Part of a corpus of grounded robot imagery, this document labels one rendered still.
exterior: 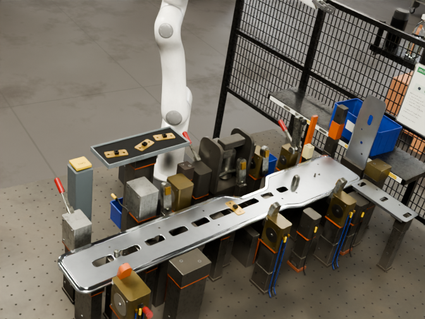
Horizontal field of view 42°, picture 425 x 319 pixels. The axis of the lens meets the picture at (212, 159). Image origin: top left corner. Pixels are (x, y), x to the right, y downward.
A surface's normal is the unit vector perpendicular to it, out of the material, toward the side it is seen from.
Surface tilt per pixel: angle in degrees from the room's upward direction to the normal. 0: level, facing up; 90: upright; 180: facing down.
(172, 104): 67
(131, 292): 0
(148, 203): 90
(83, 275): 0
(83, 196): 90
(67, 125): 0
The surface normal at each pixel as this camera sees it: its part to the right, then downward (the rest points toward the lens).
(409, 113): -0.77, 0.25
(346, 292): 0.14, -0.83
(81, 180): 0.61, 0.50
